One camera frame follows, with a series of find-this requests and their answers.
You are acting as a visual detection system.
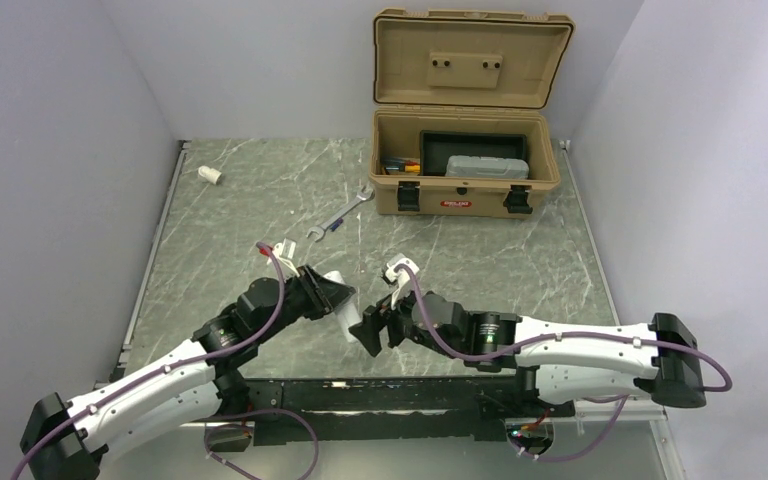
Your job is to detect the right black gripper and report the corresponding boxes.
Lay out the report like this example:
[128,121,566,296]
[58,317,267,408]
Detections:
[349,280,461,359]

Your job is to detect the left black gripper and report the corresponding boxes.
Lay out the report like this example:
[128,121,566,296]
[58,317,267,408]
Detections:
[255,263,355,344]

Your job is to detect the white remote control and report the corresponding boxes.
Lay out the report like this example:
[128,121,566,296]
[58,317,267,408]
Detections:
[333,293,362,344]

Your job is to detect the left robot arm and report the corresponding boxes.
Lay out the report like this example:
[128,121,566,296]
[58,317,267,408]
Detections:
[12,265,357,479]

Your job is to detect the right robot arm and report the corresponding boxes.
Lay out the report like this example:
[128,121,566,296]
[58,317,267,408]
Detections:
[338,292,706,415]

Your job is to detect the silver open-end wrench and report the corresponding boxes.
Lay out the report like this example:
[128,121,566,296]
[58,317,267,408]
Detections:
[306,184,375,242]

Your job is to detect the colourful tools in toolbox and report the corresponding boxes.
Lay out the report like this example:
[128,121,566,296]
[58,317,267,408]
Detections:
[380,157,421,175]

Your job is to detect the white plastic tube piece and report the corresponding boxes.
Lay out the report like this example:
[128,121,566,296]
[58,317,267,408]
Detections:
[197,165,222,185]

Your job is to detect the grey plastic case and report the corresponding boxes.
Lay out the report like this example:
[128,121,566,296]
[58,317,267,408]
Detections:
[445,155,530,179]

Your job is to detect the black tray in toolbox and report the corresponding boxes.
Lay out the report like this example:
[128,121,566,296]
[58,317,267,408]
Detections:
[419,130,529,176]

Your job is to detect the tan plastic toolbox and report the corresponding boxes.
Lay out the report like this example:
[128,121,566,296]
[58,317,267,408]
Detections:
[369,8,576,219]

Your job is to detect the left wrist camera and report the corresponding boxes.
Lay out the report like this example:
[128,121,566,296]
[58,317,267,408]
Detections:
[270,238,298,278]

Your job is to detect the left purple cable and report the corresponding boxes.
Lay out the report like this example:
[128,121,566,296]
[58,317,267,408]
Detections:
[9,242,322,480]

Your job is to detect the aluminium frame rail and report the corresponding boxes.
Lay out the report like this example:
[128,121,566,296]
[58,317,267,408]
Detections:
[82,377,667,432]

